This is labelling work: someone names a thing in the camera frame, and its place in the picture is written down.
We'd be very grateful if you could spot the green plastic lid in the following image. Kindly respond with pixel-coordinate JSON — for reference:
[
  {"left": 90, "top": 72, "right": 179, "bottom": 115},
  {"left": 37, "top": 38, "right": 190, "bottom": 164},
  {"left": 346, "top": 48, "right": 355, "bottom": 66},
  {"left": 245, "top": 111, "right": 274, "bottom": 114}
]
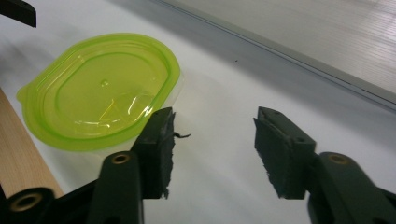
[{"left": 16, "top": 32, "right": 182, "bottom": 153}]

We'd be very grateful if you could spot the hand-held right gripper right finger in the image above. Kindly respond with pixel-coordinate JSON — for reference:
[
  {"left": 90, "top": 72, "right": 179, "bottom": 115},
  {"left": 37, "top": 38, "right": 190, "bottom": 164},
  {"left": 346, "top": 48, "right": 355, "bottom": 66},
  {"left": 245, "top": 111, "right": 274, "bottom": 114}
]
[{"left": 252, "top": 105, "right": 396, "bottom": 224}]

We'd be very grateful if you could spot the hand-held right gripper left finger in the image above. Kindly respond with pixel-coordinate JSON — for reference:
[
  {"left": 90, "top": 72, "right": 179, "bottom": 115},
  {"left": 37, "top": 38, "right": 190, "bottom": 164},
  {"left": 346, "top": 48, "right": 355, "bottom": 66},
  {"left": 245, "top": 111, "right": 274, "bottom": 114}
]
[{"left": 86, "top": 106, "right": 176, "bottom": 224}]

